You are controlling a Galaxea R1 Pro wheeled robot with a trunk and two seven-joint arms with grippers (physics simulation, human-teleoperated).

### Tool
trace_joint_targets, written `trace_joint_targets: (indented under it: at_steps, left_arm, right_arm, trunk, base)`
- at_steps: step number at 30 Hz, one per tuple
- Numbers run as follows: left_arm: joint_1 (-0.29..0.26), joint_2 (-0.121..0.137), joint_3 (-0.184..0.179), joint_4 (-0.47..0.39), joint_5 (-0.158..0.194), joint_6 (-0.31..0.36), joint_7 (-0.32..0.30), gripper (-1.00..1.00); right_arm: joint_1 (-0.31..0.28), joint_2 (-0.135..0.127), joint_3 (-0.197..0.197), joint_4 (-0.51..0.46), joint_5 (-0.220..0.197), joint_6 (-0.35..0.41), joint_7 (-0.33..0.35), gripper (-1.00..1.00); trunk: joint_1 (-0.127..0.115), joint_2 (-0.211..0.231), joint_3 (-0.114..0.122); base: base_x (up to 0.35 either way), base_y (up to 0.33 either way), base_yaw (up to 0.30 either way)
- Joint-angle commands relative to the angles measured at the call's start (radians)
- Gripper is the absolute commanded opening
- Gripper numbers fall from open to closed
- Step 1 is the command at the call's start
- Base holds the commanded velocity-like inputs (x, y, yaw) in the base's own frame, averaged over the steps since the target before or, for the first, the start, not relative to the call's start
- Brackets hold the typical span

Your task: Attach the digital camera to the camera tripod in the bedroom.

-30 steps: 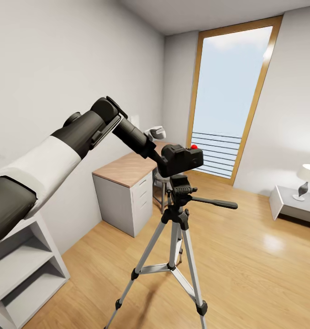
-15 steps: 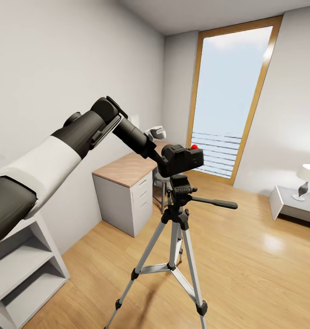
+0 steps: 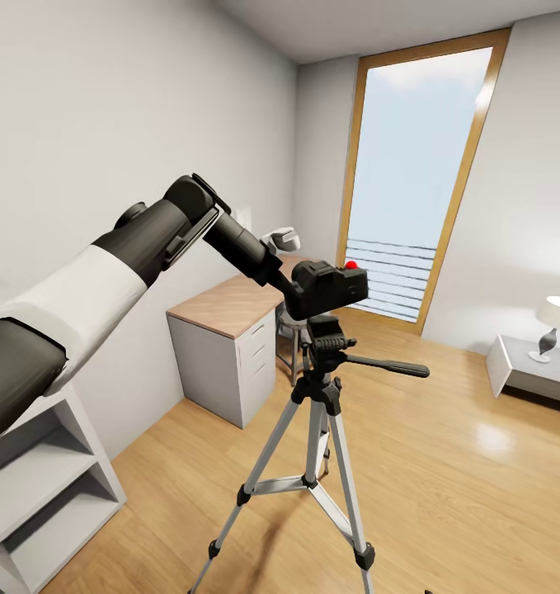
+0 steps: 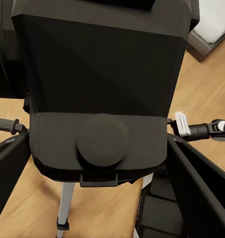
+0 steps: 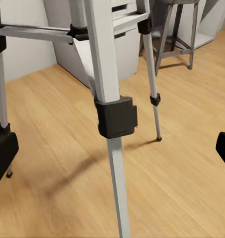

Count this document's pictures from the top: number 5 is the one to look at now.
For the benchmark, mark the desk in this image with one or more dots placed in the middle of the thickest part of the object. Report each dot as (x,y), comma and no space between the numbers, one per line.
(127,40)

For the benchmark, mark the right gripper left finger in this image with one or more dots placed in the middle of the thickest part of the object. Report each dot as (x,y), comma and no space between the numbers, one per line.
(8,149)

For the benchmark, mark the camera tripod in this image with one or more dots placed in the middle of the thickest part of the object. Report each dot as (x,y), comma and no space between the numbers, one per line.
(92,35)

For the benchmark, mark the taboret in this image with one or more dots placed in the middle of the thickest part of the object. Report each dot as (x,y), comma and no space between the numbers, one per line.
(190,49)

